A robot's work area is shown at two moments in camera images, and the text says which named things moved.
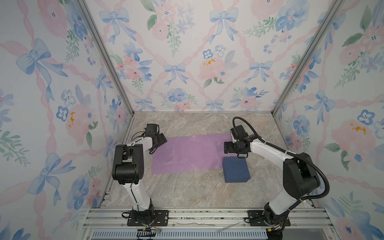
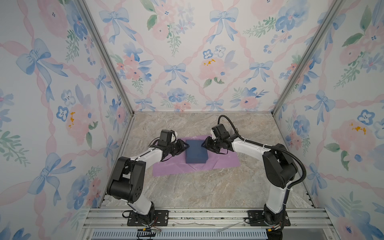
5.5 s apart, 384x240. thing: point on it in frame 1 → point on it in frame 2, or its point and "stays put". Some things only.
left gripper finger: (161, 139) → (182, 145)
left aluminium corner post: (116, 69) stays put
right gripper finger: (228, 146) → (207, 145)
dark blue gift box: (235, 169) → (195, 153)
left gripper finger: (154, 147) → (179, 152)
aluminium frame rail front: (301, 218) stays put
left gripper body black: (156, 137) → (173, 148)
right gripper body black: (236, 149) → (217, 145)
